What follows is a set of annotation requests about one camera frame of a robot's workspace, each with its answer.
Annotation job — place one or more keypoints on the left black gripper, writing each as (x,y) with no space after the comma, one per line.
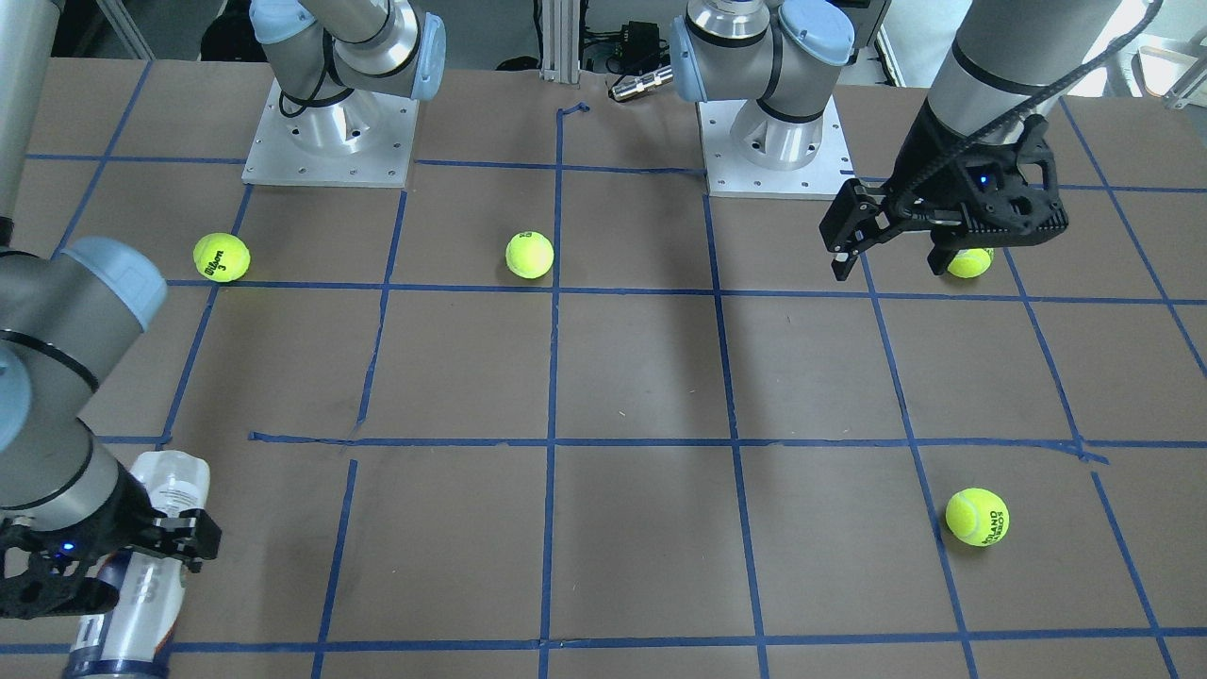
(922,173)

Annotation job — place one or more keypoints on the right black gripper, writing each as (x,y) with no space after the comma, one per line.
(121,520)

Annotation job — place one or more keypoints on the white blue tennis ball can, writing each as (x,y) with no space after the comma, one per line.
(133,639)

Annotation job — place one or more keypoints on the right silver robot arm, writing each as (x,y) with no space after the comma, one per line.
(66,322)

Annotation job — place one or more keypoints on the tennis ball near base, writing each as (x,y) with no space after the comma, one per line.
(221,257)
(970,263)

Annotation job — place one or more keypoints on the tennis ball near table edge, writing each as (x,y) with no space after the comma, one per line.
(977,517)

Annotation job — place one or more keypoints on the tennis ball between bases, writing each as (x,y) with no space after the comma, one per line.
(529,254)

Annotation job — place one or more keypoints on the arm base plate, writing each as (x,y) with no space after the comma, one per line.
(748,154)
(363,142)

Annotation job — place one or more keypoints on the aluminium frame post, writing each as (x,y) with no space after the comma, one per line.
(560,36)

